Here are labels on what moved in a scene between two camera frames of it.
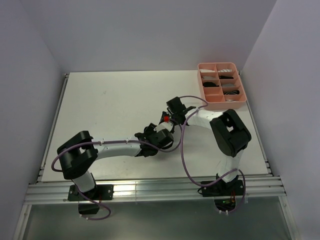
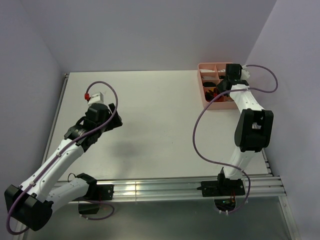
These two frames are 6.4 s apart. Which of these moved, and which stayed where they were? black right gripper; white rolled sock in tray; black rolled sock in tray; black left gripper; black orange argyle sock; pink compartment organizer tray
Moved: black right gripper; black left gripper; black orange argyle sock
Stayed: white rolled sock in tray; pink compartment organizer tray; black rolled sock in tray
